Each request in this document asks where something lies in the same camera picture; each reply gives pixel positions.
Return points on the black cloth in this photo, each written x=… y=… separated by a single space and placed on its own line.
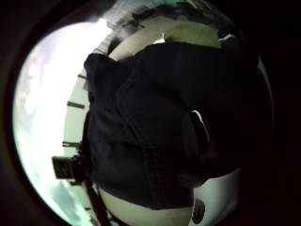
x=141 y=119

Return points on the white marker cube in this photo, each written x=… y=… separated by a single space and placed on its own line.
x=216 y=197

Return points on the dark ceiling bar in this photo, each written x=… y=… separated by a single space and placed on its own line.
x=76 y=104
x=82 y=76
x=71 y=144

